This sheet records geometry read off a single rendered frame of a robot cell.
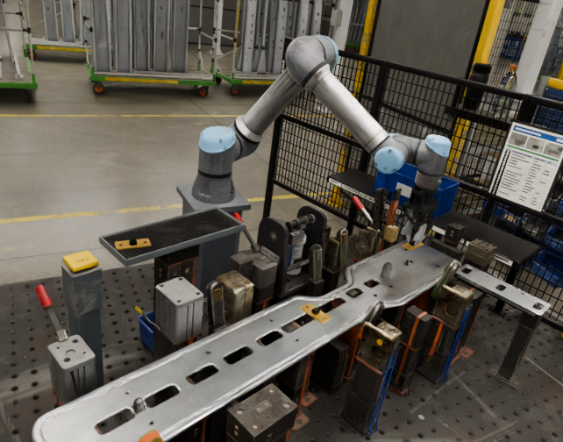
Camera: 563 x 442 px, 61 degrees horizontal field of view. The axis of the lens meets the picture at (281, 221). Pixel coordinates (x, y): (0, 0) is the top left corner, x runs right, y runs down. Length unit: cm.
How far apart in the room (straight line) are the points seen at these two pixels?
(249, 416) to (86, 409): 32
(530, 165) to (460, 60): 156
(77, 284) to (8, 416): 46
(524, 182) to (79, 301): 159
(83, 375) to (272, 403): 39
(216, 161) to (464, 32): 224
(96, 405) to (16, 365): 63
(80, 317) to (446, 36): 293
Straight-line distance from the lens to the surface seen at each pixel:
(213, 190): 161
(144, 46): 821
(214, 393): 108
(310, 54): 141
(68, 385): 110
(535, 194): 202
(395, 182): 204
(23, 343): 171
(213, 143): 157
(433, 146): 146
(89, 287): 121
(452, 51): 349
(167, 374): 111
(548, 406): 184
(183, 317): 115
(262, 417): 101
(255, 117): 164
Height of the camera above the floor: 178
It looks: 26 degrees down
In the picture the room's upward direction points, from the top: 8 degrees clockwise
